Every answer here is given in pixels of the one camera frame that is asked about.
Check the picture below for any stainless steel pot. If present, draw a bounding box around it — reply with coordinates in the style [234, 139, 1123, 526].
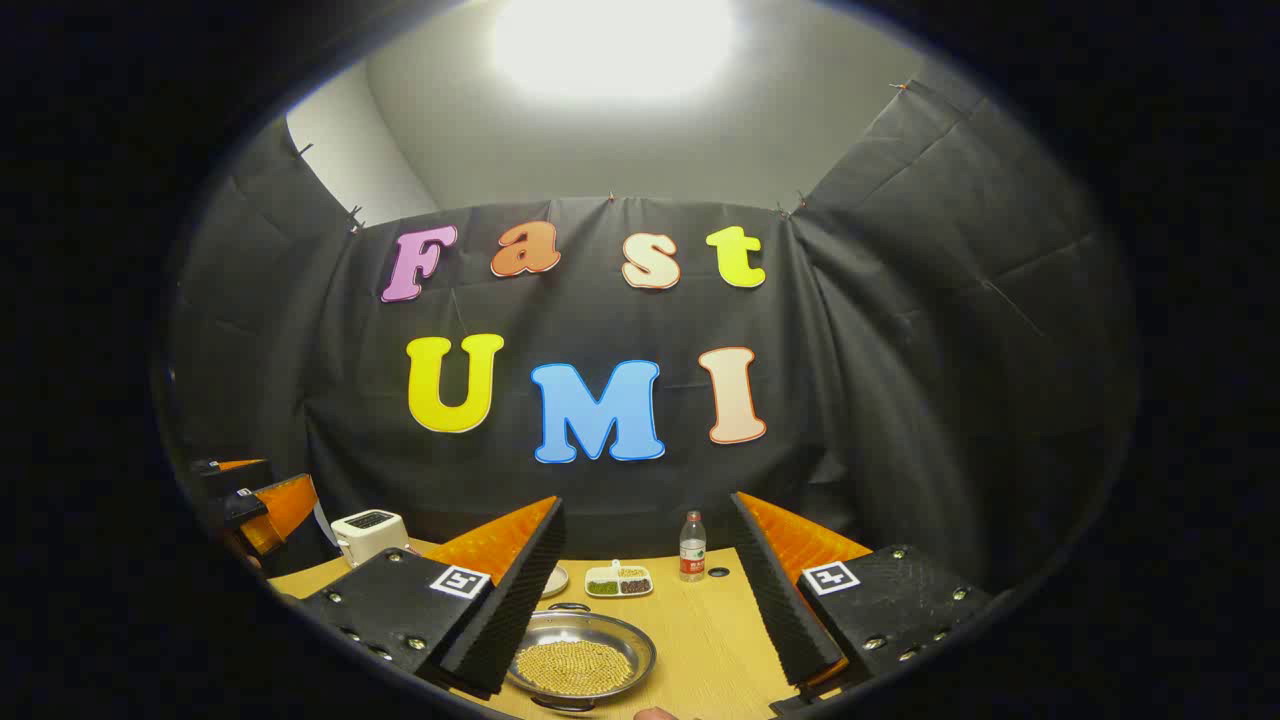
[505, 602, 658, 713]

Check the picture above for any white divided bean dish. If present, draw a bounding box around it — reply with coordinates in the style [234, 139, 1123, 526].
[585, 562, 654, 599]

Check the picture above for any white toaster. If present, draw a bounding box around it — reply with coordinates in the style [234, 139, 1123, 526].
[331, 509, 409, 568]

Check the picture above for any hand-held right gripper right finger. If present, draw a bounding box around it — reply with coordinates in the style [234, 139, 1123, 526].
[730, 492, 996, 716]

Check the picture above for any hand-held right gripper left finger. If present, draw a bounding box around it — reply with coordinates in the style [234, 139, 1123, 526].
[297, 497, 567, 699]

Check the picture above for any clear plastic water bottle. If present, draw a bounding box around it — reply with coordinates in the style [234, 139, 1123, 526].
[679, 511, 707, 583]

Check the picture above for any heap of yellow soybeans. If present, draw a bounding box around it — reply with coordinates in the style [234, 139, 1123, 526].
[515, 640, 636, 696]

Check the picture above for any black backdrop cloth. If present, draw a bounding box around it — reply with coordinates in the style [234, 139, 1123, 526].
[165, 80, 1141, 601]

